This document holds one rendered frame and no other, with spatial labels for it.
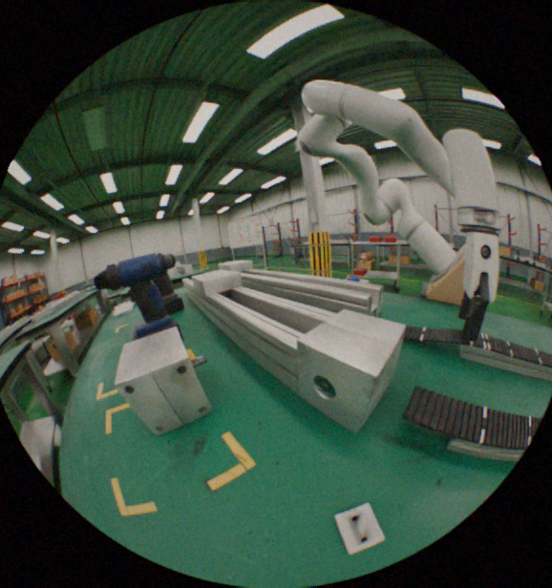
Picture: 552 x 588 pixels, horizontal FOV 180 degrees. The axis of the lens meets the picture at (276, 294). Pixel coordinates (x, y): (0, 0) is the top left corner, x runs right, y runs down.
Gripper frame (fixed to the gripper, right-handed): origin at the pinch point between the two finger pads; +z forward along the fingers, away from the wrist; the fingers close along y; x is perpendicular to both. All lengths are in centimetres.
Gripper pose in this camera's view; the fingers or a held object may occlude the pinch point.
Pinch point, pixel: (468, 322)
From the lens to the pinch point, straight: 37.9
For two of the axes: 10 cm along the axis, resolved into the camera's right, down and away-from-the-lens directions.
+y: 7.8, -2.7, 5.7
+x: -6.2, -1.7, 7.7
